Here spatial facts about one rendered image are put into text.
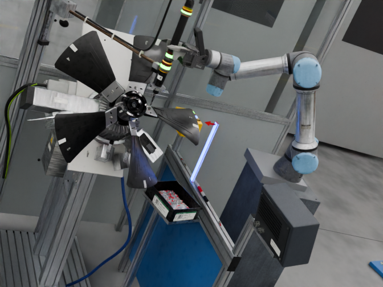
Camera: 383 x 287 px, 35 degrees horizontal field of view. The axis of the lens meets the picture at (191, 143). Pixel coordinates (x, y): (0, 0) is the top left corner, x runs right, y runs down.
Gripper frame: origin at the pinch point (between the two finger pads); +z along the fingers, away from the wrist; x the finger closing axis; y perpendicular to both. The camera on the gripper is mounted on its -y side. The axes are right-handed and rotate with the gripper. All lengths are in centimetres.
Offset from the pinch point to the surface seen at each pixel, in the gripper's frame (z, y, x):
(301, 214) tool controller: -38, 26, -77
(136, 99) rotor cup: 5.7, 26.2, -3.7
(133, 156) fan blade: 4.4, 45.8, -18.2
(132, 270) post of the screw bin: -20, 111, -13
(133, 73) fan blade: 4.7, 21.3, 12.1
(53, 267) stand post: 11, 130, 8
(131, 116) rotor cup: 7.2, 32.0, -8.9
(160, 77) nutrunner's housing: -1.9, 14.9, -1.6
